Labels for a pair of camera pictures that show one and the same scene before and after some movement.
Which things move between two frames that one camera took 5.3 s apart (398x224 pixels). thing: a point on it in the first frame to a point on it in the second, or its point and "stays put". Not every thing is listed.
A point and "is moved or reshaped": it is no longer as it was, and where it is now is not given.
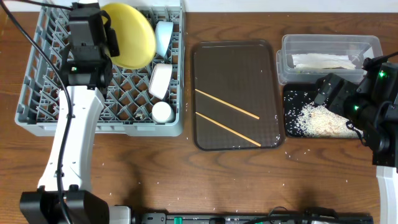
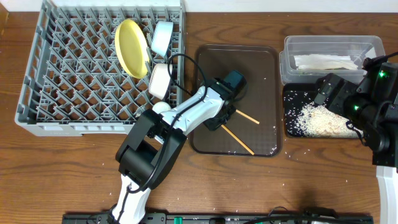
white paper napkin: x=318 y=61 stays put
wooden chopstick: x=224 y=127 to x=234 y=136
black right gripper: x=344 y=89 stays put
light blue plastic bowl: x=163 y=30 stays put
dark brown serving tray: x=247 y=74 stays put
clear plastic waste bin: x=303 y=58 stays put
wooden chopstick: x=226 y=104 is moved or reshaped
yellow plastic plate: x=137 y=40 is moved or reshaped
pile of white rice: x=318 y=121 stays put
